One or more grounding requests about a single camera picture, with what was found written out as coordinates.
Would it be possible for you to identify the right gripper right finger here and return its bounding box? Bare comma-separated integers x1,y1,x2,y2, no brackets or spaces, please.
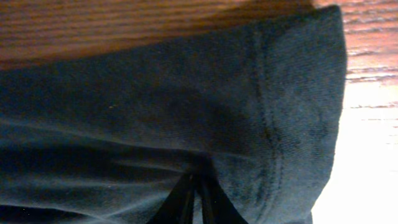
198,176,248,224

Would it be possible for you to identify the black t-shirt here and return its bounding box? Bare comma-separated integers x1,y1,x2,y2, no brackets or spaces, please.
1,6,347,223

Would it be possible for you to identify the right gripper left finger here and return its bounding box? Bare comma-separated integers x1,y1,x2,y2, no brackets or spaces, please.
147,174,195,224

